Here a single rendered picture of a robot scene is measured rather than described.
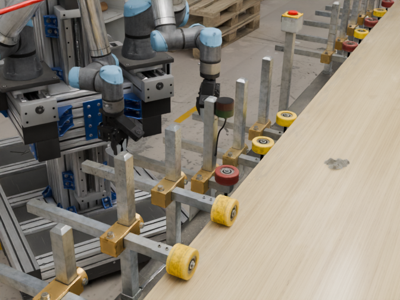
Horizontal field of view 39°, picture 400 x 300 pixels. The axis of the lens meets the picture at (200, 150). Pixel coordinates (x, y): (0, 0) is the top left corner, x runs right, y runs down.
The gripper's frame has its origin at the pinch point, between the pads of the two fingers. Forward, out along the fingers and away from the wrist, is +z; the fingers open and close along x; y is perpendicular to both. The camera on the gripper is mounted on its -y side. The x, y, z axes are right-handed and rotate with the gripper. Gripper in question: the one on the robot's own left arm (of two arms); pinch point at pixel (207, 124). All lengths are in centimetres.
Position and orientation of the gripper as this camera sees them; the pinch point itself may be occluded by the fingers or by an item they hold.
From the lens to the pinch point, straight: 211.9
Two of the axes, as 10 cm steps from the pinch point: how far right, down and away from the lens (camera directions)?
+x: -9.9, -0.8, 1.0
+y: 1.3, -4.9, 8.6
